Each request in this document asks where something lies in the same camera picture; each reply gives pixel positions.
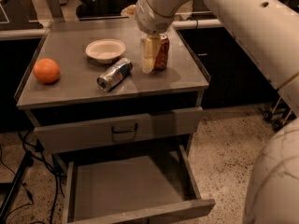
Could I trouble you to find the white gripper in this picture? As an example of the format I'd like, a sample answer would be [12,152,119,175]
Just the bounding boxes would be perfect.
[121,0,173,74]

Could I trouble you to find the silver blue redbull can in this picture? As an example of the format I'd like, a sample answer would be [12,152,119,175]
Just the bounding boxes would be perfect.
[96,58,133,91]

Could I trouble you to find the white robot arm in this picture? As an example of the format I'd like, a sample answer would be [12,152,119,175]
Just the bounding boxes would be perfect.
[121,0,299,224]

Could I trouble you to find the red soda can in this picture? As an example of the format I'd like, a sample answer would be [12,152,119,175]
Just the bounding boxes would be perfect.
[154,34,170,70]

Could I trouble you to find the grey metal drawer cabinet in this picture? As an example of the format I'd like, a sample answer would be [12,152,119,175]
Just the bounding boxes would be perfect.
[17,19,214,224]

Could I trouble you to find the open middle drawer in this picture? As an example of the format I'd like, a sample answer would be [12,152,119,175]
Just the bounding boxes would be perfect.
[62,144,215,224]

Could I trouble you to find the white paper bowl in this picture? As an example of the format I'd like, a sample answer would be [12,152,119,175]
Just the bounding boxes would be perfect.
[85,39,126,63]

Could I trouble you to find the orange fruit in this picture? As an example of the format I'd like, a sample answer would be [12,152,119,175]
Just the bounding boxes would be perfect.
[33,58,60,84]

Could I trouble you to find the black tripod leg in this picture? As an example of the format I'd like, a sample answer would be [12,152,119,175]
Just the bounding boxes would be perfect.
[0,151,33,224]

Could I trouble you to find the closed upper drawer with handle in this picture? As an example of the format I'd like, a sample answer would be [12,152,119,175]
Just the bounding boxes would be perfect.
[35,107,202,154]

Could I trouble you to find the black floor cables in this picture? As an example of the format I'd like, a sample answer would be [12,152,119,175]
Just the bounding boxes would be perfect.
[0,130,67,224]

